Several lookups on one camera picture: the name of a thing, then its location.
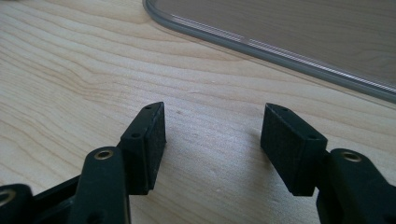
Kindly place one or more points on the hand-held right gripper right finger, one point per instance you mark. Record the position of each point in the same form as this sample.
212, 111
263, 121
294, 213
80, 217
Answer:
292, 149

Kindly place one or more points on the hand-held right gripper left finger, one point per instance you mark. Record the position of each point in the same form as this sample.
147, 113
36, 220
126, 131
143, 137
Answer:
141, 149

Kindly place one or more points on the clear plastic tray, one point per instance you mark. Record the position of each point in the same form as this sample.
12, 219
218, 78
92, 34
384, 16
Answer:
311, 31

